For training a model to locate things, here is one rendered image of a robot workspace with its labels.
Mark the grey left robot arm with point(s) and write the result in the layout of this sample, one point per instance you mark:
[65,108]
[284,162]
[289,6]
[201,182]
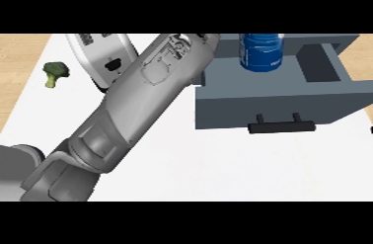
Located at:
[132,99]

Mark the grey drawer front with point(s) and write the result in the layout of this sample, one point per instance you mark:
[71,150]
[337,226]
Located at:
[272,106]

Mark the grey open drawer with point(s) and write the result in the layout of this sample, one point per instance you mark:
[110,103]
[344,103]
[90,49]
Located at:
[320,68]

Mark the blue can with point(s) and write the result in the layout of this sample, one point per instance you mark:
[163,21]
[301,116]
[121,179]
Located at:
[261,55]

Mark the green broccoli floret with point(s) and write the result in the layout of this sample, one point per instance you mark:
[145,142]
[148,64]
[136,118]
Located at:
[55,70]

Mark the grey cabinet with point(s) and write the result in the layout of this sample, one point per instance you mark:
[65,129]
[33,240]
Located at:
[310,40]

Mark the pale appliance with black marks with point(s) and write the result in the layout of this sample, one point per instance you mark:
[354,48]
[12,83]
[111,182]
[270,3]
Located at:
[99,53]

